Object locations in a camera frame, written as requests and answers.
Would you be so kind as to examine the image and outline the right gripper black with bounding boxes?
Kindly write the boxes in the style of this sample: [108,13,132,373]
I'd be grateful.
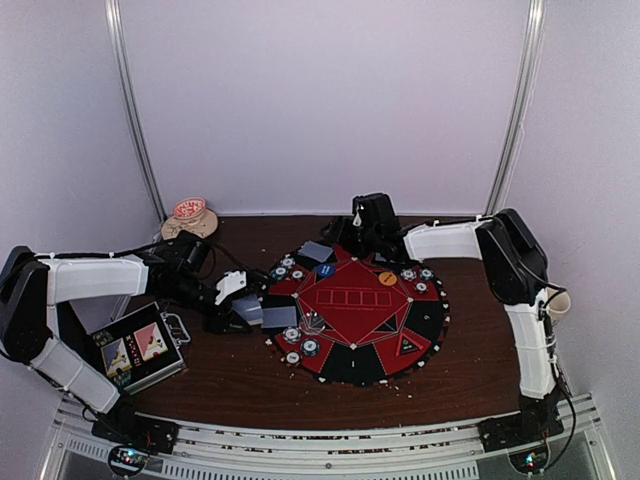
[322,215,380,259]

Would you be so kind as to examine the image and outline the blue playing card deck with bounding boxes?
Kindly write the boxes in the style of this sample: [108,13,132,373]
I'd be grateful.
[232,294,263,326]

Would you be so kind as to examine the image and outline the orange big blind button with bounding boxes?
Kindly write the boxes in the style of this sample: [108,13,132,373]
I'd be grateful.
[378,271,398,286]

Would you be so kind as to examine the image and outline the blue ten chips sector eight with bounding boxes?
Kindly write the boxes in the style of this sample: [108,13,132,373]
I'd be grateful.
[401,269,417,281]

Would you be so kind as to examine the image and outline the dealt card sector five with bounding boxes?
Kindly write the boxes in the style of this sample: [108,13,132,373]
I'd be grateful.
[297,241,334,263]

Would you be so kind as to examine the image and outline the dealt card sector three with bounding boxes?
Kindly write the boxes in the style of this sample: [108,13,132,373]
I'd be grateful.
[262,306,298,330]

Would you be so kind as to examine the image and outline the blue small blind button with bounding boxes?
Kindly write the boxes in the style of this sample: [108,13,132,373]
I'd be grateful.
[316,264,336,278]

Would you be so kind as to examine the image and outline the single green fifty chip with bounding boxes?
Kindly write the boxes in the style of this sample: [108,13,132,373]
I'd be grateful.
[419,268,434,281]

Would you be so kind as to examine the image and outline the green fifty chips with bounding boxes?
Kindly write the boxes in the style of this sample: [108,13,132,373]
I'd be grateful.
[271,266,289,281]
[300,338,320,357]

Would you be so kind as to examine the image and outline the brown hundred chip sector two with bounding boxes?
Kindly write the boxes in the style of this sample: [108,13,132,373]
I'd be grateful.
[284,351,301,366]

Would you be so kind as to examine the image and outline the clear acrylic dealer button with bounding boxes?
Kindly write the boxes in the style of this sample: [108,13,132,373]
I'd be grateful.
[299,311,326,336]

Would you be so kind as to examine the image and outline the black triangle all-in marker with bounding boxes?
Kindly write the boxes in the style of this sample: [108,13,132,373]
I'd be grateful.
[396,335,422,356]

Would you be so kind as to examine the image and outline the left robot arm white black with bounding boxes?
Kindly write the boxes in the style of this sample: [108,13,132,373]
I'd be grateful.
[1,231,271,445]

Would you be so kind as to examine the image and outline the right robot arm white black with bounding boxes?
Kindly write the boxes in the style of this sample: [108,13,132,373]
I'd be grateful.
[321,193,570,452]

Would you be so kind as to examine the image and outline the aluminium poker case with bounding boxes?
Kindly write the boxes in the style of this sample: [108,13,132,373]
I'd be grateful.
[91,302,191,395]

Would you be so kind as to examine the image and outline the round red black poker mat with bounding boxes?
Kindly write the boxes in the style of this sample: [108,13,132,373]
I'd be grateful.
[258,242,451,386]

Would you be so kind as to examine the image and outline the round wooden plate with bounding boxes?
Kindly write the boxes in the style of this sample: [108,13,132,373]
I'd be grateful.
[160,209,219,240]

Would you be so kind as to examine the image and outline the red white patterned bowl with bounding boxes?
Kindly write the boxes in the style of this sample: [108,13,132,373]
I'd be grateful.
[173,197,207,223]

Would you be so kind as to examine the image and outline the cream ceramic mug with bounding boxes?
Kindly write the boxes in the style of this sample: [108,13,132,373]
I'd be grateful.
[544,287,571,324]

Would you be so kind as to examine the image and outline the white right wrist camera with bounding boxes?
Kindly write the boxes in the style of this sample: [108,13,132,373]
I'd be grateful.
[352,196,369,229]

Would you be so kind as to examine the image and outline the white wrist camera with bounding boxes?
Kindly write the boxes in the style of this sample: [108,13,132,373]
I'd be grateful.
[215,270,247,305]
[352,196,369,229]

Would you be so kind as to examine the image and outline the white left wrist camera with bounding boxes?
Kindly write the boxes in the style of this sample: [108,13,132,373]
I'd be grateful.
[215,270,247,305]

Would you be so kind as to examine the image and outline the right aluminium frame post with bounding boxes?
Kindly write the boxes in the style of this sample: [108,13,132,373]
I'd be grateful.
[484,0,547,215]

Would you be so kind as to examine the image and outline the aluminium frame post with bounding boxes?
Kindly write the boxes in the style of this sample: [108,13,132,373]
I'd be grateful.
[484,0,547,215]
[104,0,167,223]

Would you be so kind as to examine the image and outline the front aluminium rail base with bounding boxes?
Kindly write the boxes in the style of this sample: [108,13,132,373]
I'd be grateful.
[39,409,621,480]

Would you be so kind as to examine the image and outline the left aluminium frame post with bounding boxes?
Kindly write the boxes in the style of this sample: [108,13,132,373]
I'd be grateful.
[104,0,167,223]

